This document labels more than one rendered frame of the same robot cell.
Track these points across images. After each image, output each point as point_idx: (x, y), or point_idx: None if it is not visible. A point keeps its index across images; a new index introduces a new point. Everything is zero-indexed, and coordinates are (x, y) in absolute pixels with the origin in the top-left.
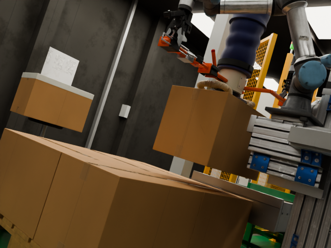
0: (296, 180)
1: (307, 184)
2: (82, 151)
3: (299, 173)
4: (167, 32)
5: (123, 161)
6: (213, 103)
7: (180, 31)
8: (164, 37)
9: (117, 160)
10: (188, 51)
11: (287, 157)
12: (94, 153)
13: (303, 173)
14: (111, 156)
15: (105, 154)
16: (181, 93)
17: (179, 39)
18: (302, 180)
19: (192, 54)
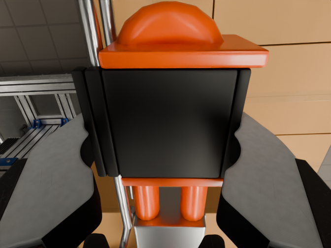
0: (14, 158)
1: (3, 158)
2: (286, 10)
3: (7, 164)
4: (285, 176)
5: (264, 99)
6: (107, 184)
7: (31, 189)
8: (188, 47)
9: (270, 91)
10: (134, 230)
11: (6, 167)
12: (303, 62)
13: (1, 165)
14: (301, 105)
15: (320, 108)
16: (215, 194)
17: (66, 124)
18: (7, 159)
19: (123, 229)
